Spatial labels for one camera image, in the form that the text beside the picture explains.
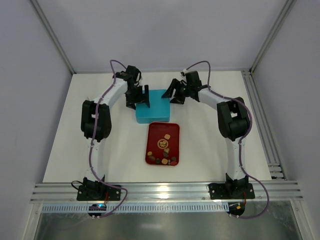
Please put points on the caramel square chocolate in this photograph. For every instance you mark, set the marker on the caramel square chocolate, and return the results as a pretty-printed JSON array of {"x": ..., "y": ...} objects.
[{"x": 164, "y": 161}]

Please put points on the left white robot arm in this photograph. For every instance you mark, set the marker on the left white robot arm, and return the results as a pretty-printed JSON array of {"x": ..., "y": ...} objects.
[{"x": 96, "y": 121}]

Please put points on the red rectangular tray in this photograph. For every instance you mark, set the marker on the red rectangular tray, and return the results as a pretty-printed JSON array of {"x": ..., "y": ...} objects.
[{"x": 156, "y": 143}]

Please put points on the slotted cable duct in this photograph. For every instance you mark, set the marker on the slotted cable duct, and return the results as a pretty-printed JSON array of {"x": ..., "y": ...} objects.
[{"x": 136, "y": 207}]

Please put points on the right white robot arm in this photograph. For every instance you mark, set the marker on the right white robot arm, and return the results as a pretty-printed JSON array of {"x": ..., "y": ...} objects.
[{"x": 234, "y": 124}]

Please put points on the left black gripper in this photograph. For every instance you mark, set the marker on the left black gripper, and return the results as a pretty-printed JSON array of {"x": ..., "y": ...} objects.
[{"x": 138, "y": 94}]

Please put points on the teal tin box with cups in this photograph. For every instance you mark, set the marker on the teal tin box with cups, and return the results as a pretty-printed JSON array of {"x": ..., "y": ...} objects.
[{"x": 147, "y": 117}]

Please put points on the light square chocolate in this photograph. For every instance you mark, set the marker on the light square chocolate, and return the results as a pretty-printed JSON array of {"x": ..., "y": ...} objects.
[{"x": 167, "y": 136}]

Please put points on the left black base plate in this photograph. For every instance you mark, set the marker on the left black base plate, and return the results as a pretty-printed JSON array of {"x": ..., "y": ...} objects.
[{"x": 98, "y": 193}]

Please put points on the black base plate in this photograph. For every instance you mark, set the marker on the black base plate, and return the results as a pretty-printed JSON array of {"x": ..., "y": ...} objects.
[
  {"x": 98, "y": 193},
  {"x": 220, "y": 191}
]

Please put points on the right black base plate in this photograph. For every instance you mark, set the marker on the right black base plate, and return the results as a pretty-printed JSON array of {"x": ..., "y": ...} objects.
[{"x": 220, "y": 191}]

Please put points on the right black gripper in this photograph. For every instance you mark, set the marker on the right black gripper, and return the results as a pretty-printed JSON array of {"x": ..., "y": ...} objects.
[{"x": 180, "y": 90}]

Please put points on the aluminium rail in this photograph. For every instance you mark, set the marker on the aluminium rail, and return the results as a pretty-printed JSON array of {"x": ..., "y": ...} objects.
[{"x": 277, "y": 190}]

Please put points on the right frame rail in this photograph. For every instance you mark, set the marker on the right frame rail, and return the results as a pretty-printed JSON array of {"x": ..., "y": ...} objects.
[{"x": 268, "y": 142}]

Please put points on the teal tin lid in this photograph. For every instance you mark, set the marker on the teal tin lid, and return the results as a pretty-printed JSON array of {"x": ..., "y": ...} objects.
[{"x": 157, "y": 103}]

